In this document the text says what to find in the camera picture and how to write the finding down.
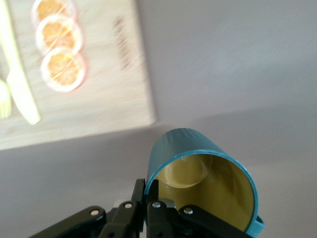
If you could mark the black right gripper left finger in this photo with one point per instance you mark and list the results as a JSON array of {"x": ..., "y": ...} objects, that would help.
[{"x": 123, "y": 218}]

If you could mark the yellow plastic knife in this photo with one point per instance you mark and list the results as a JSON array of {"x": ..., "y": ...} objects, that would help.
[{"x": 22, "y": 91}]

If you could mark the yellow plastic fork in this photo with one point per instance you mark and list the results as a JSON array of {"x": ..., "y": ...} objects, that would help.
[{"x": 4, "y": 99}]

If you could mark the teal mug with yellow inside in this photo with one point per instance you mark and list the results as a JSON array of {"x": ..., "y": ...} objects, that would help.
[{"x": 178, "y": 143}]

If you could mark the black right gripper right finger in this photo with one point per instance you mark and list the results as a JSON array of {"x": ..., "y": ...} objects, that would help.
[{"x": 158, "y": 220}]

